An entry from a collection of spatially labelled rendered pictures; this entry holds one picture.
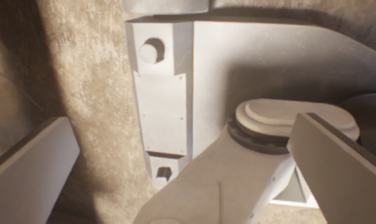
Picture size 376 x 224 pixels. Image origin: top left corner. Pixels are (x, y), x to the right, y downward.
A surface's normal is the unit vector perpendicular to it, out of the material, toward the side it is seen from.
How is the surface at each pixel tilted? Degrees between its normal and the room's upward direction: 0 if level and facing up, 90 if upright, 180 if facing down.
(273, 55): 0
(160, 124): 0
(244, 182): 90
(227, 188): 90
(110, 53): 0
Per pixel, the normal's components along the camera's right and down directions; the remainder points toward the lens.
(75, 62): -0.17, 0.50
